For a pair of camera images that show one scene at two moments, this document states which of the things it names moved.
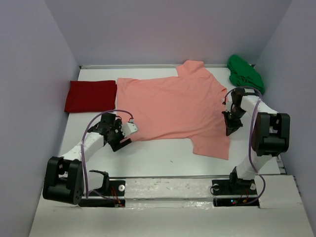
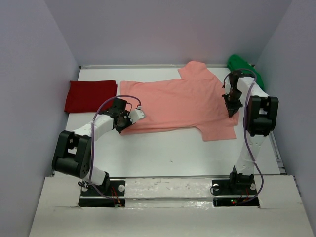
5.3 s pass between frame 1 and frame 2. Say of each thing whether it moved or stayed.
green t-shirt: stayed
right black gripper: moved
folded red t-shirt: stayed
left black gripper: moved
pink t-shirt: moved
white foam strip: stayed
